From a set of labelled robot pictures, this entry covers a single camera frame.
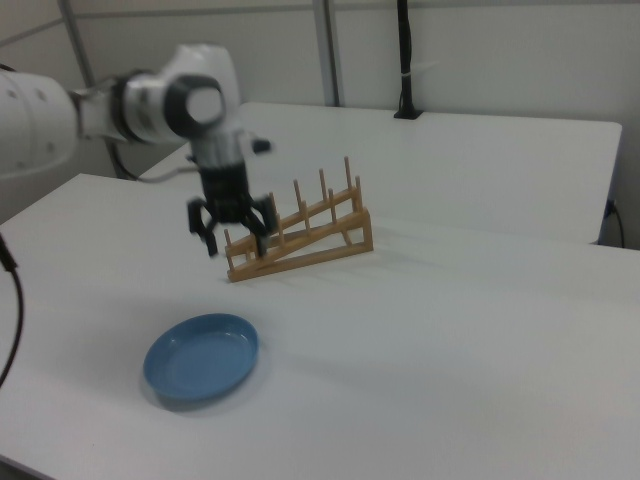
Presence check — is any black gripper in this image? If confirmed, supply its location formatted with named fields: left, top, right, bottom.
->
left=187, top=163, right=279, bottom=262

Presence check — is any black pole with table clamp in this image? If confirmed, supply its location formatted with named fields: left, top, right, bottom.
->
left=393, top=0, right=425, bottom=121

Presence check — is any blue round plate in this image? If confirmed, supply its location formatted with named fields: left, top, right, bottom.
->
left=143, top=312, right=261, bottom=407

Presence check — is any grey metal partition post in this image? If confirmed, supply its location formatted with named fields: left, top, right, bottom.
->
left=313, top=0, right=347, bottom=107

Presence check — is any black hanging cable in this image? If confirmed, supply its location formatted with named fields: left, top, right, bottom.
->
left=0, top=232, right=26, bottom=389

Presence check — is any thin black cable at table edge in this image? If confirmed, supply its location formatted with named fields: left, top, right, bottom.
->
left=606, top=199, right=627, bottom=249

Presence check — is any wooden plate rack with pegs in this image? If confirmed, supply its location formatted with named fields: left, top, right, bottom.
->
left=223, top=155, right=374, bottom=285

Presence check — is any white cable tie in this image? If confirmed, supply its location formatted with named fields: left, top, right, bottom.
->
left=399, top=62, right=437, bottom=80

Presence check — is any grey robot arm cable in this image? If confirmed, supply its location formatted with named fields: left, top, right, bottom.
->
left=106, top=142, right=202, bottom=184

